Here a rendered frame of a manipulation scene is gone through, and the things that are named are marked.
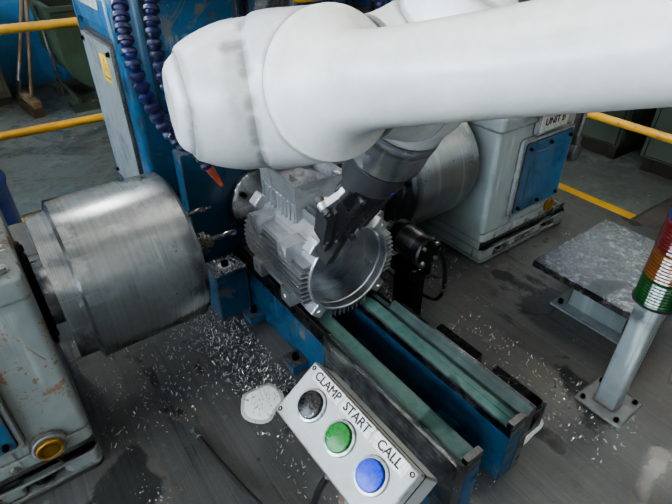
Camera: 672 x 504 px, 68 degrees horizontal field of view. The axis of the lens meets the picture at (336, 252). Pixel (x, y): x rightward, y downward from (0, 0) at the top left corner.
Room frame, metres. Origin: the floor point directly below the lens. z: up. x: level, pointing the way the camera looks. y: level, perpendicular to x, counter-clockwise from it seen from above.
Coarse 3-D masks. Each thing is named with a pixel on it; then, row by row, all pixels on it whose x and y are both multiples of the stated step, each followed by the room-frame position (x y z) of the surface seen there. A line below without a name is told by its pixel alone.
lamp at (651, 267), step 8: (656, 248) 0.57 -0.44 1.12; (656, 256) 0.56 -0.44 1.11; (664, 256) 0.55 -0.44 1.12; (648, 264) 0.57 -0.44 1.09; (656, 264) 0.56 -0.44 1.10; (664, 264) 0.55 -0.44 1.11; (648, 272) 0.56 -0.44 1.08; (656, 272) 0.55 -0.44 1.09; (664, 272) 0.55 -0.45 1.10; (656, 280) 0.55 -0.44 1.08; (664, 280) 0.54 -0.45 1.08
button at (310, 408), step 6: (312, 390) 0.36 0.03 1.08; (306, 396) 0.35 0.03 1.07; (312, 396) 0.35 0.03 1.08; (318, 396) 0.35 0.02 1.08; (300, 402) 0.35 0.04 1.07; (306, 402) 0.35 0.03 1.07; (312, 402) 0.35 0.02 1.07; (318, 402) 0.34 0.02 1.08; (300, 408) 0.35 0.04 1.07; (306, 408) 0.34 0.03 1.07; (312, 408) 0.34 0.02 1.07; (318, 408) 0.34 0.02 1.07; (300, 414) 0.34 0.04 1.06; (306, 414) 0.34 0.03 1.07; (312, 414) 0.34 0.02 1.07; (318, 414) 0.34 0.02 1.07
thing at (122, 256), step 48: (96, 192) 0.65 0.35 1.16; (144, 192) 0.65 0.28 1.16; (48, 240) 0.55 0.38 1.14; (96, 240) 0.56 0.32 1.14; (144, 240) 0.58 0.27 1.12; (192, 240) 0.61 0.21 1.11; (48, 288) 0.54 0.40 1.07; (96, 288) 0.52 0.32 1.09; (144, 288) 0.54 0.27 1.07; (192, 288) 0.58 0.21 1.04; (96, 336) 0.51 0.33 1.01; (144, 336) 0.55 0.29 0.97
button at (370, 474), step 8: (360, 464) 0.28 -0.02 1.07; (368, 464) 0.27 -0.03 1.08; (376, 464) 0.27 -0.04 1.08; (360, 472) 0.27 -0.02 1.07; (368, 472) 0.27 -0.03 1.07; (376, 472) 0.27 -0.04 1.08; (384, 472) 0.27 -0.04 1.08; (360, 480) 0.26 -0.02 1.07; (368, 480) 0.26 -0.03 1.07; (376, 480) 0.26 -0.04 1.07; (384, 480) 0.26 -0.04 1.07; (360, 488) 0.26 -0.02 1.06; (368, 488) 0.26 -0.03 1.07; (376, 488) 0.25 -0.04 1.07
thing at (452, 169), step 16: (464, 128) 0.98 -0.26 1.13; (448, 144) 0.93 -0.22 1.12; (464, 144) 0.95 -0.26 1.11; (432, 160) 0.89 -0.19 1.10; (448, 160) 0.91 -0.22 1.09; (464, 160) 0.94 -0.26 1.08; (416, 176) 0.86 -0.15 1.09; (432, 176) 0.88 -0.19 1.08; (448, 176) 0.90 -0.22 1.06; (464, 176) 0.93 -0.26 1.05; (400, 192) 0.87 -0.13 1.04; (416, 192) 0.85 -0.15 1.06; (432, 192) 0.87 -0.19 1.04; (448, 192) 0.90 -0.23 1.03; (464, 192) 0.94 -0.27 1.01; (400, 208) 0.87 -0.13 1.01; (416, 208) 0.85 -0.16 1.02; (432, 208) 0.89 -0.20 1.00; (448, 208) 0.94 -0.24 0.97
